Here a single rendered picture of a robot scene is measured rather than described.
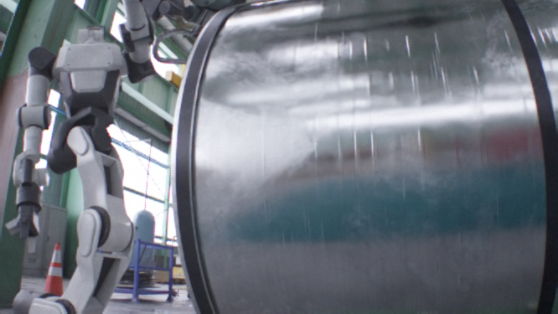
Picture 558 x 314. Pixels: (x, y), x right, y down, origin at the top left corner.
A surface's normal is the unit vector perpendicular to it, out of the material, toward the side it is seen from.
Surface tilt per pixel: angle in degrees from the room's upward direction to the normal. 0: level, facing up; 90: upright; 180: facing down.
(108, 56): 80
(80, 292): 90
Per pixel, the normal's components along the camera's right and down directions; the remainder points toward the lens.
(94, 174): -0.26, 0.11
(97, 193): -0.36, -0.31
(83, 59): 0.34, -0.46
